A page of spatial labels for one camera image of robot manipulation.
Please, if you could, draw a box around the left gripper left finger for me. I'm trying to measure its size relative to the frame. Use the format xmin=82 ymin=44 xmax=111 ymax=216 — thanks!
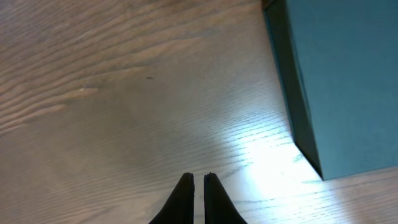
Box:
xmin=149 ymin=172 xmax=195 ymax=224

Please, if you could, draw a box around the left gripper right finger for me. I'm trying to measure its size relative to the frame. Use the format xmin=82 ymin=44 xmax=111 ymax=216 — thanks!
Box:
xmin=204 ymin=172 xmax=247 ymax=224

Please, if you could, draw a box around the dark green gift box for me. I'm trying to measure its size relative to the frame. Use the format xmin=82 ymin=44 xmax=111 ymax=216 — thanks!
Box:
xmin=264 ymin=0 xmax=397 ymax=180

